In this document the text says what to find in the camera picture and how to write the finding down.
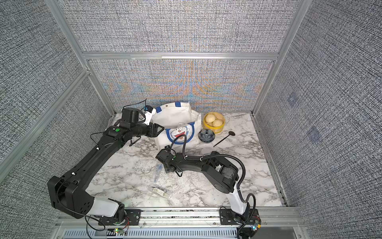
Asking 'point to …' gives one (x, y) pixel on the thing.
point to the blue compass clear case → (157, 170)
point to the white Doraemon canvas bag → (177, 119)
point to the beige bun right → (217, 123)
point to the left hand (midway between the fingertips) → (162, 125)
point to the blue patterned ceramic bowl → (206, 135)
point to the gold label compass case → (163, 192)
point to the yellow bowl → (209, 126)
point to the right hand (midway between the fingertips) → (169, 161)
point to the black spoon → (231, 133)
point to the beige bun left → (210, 118)
